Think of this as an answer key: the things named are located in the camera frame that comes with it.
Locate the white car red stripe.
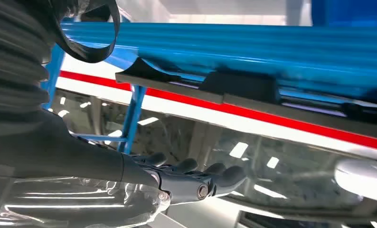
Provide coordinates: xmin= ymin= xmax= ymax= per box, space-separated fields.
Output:
xmin=47 ymin=0 xmax=377 ymax=228

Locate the blue metal shelf rack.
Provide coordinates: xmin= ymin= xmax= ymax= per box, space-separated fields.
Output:
xmin=40 ymin=0 xmax=377 ymax=155

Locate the black flat strap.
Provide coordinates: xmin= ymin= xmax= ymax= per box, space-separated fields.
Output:
xmin=48 ymin=0 xmax=122 ymax=64

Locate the white car side mirror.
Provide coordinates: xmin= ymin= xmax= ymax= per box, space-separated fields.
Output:
xmin=334 ymin=158 xmax=377 ymax=205

